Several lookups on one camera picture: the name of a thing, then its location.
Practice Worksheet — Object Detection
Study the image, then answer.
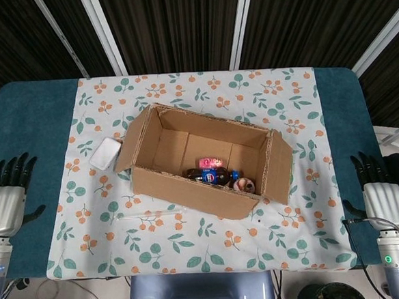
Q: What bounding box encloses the left black-fingered silver robot hand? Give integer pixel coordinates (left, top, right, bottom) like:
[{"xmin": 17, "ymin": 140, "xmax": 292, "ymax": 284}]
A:
[{"xmin": 0, "ymin": 151, "xmax": 48, "ymax": 238}]

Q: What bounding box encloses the right black-fingered silver robot hand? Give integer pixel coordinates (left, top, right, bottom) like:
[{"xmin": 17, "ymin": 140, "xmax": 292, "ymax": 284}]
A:
[{"xmin": 338, "ymin": 148, "xmax": 399, "ymax": 234}]

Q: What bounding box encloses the cardboard box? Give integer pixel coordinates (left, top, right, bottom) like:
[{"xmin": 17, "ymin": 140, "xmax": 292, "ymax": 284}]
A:
[{"xmin": 109, "ymin": 94, "xmax": 297, "ymax": 228}]

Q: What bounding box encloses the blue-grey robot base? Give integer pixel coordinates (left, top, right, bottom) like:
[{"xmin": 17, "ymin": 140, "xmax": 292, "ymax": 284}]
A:
[{"xmin": 126, "ymin": 266, "xmax": 278, "ymax": 299}]

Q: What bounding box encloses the teal table cover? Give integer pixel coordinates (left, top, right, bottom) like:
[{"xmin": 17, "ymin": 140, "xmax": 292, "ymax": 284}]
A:
[{"xmin": 0, "ymin": 55, "xmax": 399, "ymax": 291}]

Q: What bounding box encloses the black round bin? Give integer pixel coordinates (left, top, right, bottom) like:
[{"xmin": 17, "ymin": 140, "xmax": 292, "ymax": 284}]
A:
[{"xmin": 296, "ymin": 280, "xmax": 365, "ymax": 299}]

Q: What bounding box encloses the small white rounded case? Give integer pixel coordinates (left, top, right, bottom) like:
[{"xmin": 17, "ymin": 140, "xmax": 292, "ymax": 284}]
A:
[{"xmin": 87, "ymin": 136, "xmax": 123, "ymax": 171}]

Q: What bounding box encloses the small pink round toy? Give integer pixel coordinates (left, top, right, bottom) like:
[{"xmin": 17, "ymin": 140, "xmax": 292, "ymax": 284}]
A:
[{"xmin": 232, "ymin": 176, "xmax": 256, "ymax": 193}]

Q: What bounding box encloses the floral leaf-print tablecloth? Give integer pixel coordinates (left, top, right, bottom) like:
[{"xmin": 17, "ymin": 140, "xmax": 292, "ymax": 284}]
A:
[{"xmin": 33, "ymin": 60, "xmax": 359, "ymax": 291}]

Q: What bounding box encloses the pink snack packet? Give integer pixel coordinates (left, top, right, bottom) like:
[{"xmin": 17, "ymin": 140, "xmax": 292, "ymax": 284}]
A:
[{"xmin": 197, "ymin": 156, "xmax": 226, "ymax": 169}]

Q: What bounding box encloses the cola bottle with blue label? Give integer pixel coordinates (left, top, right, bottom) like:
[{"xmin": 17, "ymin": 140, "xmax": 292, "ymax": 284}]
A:
[{"xmin": 186, "ymin": 165, "xmax": 241, "ymax": 188}]

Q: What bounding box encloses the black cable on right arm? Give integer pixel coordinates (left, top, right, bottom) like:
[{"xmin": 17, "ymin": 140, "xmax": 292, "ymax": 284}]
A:
[{"xmin": 342, "ymin": 216, "xmax": 388, "ymax": 297}]

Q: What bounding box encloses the white metal rack frame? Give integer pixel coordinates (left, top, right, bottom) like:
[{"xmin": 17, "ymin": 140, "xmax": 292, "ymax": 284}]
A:
[{"xmin": 372, "ymin": 124, "xmax": 399, "ymax": 154}]

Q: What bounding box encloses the white slanted partition post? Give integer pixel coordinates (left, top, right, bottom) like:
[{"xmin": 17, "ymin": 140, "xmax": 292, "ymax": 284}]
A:
[{"xmin": 346, "ymin": 5, "xmax": 399, "ymax": 78}]

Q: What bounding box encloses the thin grey partition post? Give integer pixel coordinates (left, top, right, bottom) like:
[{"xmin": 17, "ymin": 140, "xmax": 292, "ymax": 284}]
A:
[{"xmin": 33, "ymin": 0, "xmax": 90, "ymax": 83}]

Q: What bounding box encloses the wide white partition post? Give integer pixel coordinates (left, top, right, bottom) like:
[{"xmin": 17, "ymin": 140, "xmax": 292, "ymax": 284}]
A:
[{"xmin": 79, "ymin": 0, "xmax": 128, "ymax": 79}]

